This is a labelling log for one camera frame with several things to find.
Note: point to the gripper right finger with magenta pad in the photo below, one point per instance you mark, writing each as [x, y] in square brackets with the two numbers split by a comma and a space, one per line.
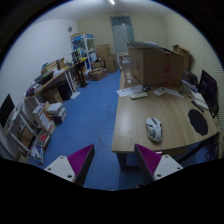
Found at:
[153, 165]

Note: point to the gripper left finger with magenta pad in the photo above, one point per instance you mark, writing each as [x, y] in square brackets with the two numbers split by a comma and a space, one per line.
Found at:
[75, 167]

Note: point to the white computer mouse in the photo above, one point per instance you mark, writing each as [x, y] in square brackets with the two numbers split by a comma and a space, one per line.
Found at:
[154, 129]

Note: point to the round black mouse pad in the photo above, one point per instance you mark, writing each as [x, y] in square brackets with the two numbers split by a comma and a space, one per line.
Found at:
[198, 122]

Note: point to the stack of books on floor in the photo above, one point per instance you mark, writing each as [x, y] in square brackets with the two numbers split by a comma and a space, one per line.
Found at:
[49, 116]

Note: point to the white flat device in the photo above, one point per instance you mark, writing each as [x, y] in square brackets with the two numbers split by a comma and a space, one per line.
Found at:
[138, 95]

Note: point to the white remote control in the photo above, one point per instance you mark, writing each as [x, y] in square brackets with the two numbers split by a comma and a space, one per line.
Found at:
[159, 92]

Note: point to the white paper sheet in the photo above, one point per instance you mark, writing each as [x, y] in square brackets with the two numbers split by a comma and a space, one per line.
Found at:
[130, 90]

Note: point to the long wooden shelf desk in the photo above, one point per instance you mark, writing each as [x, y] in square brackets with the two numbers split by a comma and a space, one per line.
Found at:
[37, 98]

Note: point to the black computer monitor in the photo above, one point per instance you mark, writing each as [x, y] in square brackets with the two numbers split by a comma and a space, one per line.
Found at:
[209, 90]

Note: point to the cardboard box on floor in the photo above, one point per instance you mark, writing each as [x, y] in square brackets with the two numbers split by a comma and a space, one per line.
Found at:
[97, 74]

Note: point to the large brown cardboard box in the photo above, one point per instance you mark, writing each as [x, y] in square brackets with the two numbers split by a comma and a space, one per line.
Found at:
[156, 67]

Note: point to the clear glass jar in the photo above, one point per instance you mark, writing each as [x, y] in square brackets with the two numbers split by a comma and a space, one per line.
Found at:
[127, 66]

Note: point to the stacked cardboard boxes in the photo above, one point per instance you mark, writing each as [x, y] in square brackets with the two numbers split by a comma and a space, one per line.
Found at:
[104, 53]

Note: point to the claw machine cabinet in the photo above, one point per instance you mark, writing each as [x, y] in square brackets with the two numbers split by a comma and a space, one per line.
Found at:
[84, 44]

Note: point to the grey door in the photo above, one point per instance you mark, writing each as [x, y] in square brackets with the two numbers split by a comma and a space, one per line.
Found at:
[122, 32]

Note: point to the white round wall clock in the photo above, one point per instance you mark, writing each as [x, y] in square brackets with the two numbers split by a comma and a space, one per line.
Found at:
[70, 29]

